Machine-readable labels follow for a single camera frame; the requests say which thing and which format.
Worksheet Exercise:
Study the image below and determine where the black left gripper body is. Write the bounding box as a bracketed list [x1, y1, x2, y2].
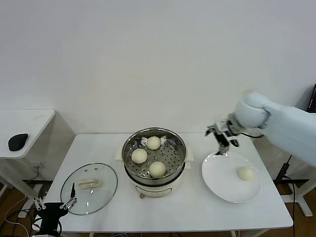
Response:
[37, 202, 70, 234]

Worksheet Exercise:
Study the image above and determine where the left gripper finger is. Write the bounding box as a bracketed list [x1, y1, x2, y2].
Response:
[33, 197, 47, 210]
[60, 182, 78, 210]

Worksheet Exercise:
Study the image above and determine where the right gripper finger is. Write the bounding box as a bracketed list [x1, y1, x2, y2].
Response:
[204, 125, 221, 137]
[215, 132, 231, 156]

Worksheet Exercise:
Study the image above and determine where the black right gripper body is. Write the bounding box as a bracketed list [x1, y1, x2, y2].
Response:
[217, 119, 237, 139]

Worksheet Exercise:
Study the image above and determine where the glass lid with cream handle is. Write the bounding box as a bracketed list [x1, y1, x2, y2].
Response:
[60, 162, 119, 216]

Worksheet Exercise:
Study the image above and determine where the white steamed baozi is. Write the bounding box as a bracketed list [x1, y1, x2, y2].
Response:
[236, 166, 254, 181]
[147, 136, 161, 150]
[131, 149, 148, 165]
[149, 161, 166, 178]

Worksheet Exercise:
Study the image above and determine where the stainless steel steamer basket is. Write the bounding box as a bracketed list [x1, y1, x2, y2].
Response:
[121, 127, 187, 182]

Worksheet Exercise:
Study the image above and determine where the white round plate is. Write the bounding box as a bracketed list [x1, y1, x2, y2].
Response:
[201, 151, 262, 203]

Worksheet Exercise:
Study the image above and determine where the black computer mouse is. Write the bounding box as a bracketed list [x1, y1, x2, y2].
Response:
[8, 133, 29, 152]

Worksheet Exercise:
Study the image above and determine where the cream electric cooker pot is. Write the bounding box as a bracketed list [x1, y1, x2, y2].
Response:
[115, 145, 195, 199]

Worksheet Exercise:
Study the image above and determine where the white side table with mouse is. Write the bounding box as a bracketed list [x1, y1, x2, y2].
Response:
[0, 109, 56, 207]

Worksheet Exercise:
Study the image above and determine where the black laptop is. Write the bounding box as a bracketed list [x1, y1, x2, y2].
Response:
[307, 83, 316, 112]

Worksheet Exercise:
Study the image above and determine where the white side table with laptop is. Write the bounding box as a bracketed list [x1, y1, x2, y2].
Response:
[293, 158, 312, 218]

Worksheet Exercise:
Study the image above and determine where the black floor cable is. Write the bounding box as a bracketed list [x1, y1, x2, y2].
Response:
[3, 207, 41, 237]

